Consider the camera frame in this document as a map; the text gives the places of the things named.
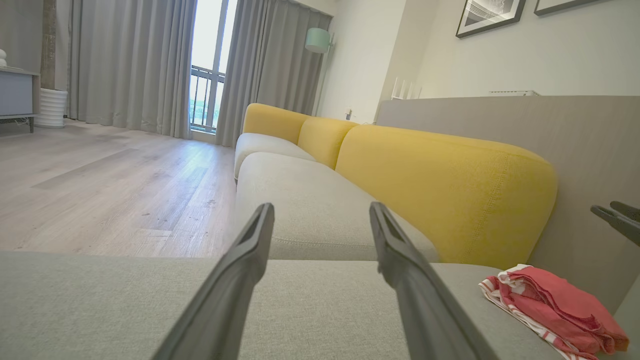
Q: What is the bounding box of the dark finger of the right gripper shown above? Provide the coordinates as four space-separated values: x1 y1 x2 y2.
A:
590 204 640 247
610 201 640 223

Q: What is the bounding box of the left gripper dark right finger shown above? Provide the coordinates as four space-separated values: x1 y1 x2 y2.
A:
369 201 498 360

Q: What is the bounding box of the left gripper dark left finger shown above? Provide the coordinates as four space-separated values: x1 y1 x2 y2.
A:
152 202 276 360

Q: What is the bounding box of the red basketball jersey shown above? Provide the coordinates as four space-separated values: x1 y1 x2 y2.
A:
478 264 630 360

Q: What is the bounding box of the yellow sofa back cushion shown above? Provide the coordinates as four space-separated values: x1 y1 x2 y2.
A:
335 124 558 271
297 116 360 170
242 103 312 146

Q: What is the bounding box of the grey fabric sofa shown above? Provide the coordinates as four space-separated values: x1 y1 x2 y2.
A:
0 132 640 360

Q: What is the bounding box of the white router with antennas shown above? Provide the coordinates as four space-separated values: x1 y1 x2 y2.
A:
391 76 422 100

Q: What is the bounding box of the grey balcony railing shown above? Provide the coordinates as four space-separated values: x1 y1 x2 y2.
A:
190 65 226 130

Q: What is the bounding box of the white ribbed bin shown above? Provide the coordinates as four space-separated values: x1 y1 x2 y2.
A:
34 88 68 128

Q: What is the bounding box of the glass balcony door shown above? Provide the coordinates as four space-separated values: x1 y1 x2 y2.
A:
189 0 238 135

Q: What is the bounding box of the floor lamp with teal shade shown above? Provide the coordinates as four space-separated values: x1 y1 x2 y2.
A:
305 27 335 117

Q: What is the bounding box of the grey sideboard cabinet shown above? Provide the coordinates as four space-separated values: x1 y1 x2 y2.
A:
0 66 41 133

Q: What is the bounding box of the brown wooden pillar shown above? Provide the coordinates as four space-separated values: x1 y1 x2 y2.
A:
41 0 57 91

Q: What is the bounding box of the black framed wall picture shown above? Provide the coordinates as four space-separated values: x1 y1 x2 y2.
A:
456 0 527 39
533 0 603 16

